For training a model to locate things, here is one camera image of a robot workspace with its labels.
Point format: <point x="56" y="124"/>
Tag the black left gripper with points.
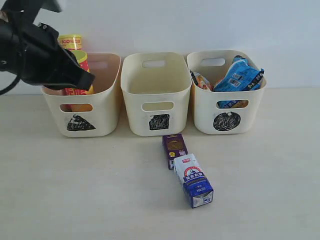
<point x="32" y="52"/>

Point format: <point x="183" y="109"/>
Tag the blue instant noodle packet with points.
<point x="240" y="77"/>

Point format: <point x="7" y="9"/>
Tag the yellow Lays chips can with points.
<point x="79" y="76"/>

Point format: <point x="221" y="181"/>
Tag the cream bin square mark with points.
<point x="156" y="90"/>

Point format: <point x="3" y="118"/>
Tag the cream bin triangle mark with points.
<point x="96" y="115"/>

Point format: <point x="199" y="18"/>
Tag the purple milk carton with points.
<point x="174" y="146"/>

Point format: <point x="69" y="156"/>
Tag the pink Lays chips can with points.
<point x="71" y="41"/>

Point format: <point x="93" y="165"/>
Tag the cream bin circle mark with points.
<point x="221" y="113"/>

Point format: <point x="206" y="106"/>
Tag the blue white milk carton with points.
<point x="195" y="184"/>

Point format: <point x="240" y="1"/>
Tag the orange instant noodle packet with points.
<point x="201" y="81"/>

